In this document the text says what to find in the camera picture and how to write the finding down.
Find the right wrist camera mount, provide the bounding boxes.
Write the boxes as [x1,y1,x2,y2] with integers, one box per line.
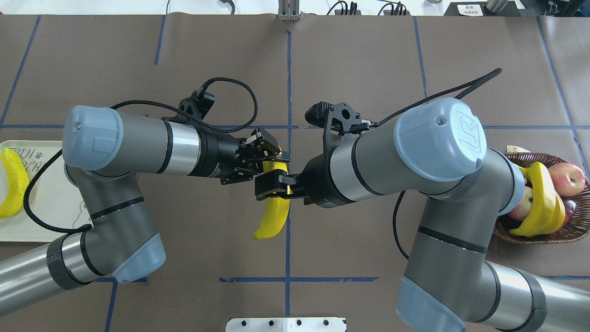
[304,101,374,155]

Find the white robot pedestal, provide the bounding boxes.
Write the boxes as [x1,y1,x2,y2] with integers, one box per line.
[225,317,348,332]

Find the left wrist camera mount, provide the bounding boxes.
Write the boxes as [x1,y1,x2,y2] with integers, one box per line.
[177,90,215,130]

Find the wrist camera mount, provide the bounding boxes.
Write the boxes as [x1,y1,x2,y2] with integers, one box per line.
[177,90,215,130]
[304,101,374,155]

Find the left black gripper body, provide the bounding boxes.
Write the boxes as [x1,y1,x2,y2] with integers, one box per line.
[198,130,252,184]

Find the brown wicker basket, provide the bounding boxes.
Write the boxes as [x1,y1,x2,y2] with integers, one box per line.
[493,152,590,245]

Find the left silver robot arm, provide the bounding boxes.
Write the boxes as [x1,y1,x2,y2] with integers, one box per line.
[1,105,289,314]

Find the aluminium frame post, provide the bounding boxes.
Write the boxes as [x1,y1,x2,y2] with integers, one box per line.
[277,0,301,22]

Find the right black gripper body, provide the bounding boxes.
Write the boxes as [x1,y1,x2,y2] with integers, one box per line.
[298,154,354,208]

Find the basket paper tag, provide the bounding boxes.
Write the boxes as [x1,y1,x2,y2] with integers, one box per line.
[506,145,531,154]

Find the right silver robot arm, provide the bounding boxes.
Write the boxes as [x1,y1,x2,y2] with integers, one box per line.
[255,97,589,332]

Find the yellow banana bunch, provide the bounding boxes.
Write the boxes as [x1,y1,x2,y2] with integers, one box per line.
[508,161,565,237]

